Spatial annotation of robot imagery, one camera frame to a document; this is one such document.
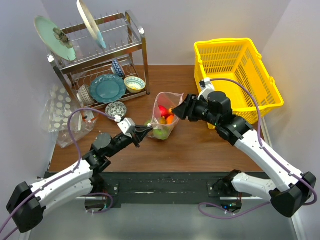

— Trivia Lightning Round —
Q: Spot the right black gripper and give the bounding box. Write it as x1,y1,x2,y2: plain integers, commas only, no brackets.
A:
171,93,220,127

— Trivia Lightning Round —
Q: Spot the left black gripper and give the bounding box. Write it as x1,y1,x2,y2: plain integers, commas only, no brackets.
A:
106,124,153,158

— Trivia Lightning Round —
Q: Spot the orange red toy peach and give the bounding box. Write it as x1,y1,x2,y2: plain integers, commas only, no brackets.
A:
166,114,175,125

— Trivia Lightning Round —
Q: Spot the red toy apple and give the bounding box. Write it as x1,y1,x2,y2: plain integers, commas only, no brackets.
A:
158,105,168,118

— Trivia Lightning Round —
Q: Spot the clear pink zip bag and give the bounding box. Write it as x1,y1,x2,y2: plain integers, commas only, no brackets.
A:
145,92,184,141

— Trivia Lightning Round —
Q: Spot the green toy cabbage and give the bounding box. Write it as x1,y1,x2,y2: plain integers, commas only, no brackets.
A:
153,128,170,140

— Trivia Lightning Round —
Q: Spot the brown toy kiwi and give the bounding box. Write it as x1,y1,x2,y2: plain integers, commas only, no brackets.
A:
159,117,167,125

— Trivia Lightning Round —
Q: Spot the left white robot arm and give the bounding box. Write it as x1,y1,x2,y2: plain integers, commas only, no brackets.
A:
6,122,153,233

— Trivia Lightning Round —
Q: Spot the polka dot plastic bag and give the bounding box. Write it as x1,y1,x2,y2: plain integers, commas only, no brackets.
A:
40,84,98,148

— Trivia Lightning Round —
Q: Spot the small patterned dish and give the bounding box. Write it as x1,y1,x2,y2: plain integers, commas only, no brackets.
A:
105,101,127,123

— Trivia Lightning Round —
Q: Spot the yellow inside patterned bowl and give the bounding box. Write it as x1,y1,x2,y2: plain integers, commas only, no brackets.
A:
124,76,146,94

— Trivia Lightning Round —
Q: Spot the dark teal plate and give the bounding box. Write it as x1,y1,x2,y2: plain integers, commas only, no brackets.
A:
89,74,127,104

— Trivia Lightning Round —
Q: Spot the blue zigzag bowl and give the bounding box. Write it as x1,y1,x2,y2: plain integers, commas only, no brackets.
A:
111,59,126,78

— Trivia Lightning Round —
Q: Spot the grey patterned bowl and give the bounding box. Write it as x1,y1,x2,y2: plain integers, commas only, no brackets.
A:
76,84,95,106

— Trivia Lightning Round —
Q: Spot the steel dish rack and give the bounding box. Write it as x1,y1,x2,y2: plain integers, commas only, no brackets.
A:
47,10,151,108

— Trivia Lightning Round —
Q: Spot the yellow plastic basket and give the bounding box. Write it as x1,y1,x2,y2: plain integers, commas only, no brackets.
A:
194,38,284,125

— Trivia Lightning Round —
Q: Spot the beige blue plate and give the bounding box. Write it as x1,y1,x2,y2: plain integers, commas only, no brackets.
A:
76,0,106,49

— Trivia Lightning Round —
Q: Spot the light green floral plate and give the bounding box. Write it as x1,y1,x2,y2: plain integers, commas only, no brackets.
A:
34,16,77,62

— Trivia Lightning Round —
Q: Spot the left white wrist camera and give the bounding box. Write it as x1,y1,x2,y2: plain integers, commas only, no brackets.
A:
117,117,136,138

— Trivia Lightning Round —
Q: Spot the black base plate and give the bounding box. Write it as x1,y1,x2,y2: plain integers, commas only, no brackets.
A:
91,172,238,208

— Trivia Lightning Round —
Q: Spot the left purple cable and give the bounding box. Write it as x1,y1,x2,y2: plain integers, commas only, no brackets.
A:
0,107,121,240

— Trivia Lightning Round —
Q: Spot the aluminium frame rail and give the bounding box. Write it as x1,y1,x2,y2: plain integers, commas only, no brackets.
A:
261,117,307,240

